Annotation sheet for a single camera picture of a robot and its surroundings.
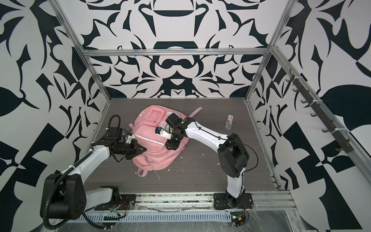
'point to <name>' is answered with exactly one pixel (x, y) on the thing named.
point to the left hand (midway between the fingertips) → (146, 148)
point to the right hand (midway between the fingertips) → (170, 142)
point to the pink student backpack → (156, 156)
